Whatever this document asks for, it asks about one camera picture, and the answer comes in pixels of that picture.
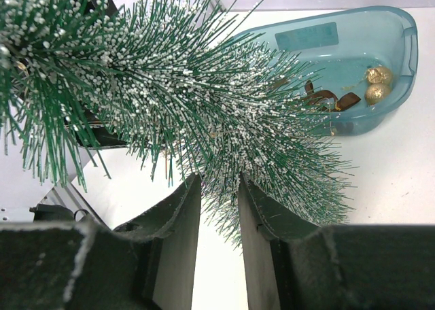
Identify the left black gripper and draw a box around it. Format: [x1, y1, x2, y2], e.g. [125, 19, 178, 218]
[64, 0, 127, 148]

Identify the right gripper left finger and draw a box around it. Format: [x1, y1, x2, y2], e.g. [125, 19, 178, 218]
[1, 174, 201, 309]

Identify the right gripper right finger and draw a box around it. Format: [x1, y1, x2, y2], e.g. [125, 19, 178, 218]
[238, 175, 434, 309]

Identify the small frosted christmas tree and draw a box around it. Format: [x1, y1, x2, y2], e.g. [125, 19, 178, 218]
[1, 0, 349, 243]

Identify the brown ribbon ornament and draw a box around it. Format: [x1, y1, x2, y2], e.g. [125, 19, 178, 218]
[303, 80, 361, 112]

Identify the gold bell cluster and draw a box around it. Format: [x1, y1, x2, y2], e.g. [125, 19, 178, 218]
[364, 66, 394, 105]

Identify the teal plastic container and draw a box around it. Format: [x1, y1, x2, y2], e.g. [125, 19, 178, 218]
[244, 6, 419, 136]

